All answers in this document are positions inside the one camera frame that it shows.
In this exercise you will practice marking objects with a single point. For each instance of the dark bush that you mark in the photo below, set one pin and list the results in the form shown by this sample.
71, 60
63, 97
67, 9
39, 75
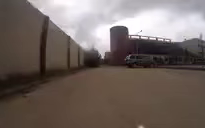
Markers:
91, 58

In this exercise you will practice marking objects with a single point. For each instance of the red building with round tower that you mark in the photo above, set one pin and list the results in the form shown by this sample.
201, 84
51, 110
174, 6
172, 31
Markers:
119, 43

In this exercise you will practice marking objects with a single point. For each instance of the brown dirt road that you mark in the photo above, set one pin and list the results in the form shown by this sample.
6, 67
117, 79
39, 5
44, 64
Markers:
116, 96

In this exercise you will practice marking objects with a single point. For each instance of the grey van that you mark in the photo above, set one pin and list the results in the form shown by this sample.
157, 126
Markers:
140, 60

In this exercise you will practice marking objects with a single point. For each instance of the street lamp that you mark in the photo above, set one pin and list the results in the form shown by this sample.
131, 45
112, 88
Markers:
137, 43

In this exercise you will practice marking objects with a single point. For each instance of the dark verge strip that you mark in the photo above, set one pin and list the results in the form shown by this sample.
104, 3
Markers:
16, 85

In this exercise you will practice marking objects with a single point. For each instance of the pale building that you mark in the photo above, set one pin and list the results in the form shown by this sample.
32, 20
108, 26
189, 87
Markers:
196, 48

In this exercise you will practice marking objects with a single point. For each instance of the pole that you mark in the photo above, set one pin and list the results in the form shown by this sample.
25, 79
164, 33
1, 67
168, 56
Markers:
201, 46

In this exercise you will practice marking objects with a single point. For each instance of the pale concrete wall with pillars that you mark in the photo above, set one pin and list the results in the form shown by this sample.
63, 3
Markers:
20, 43

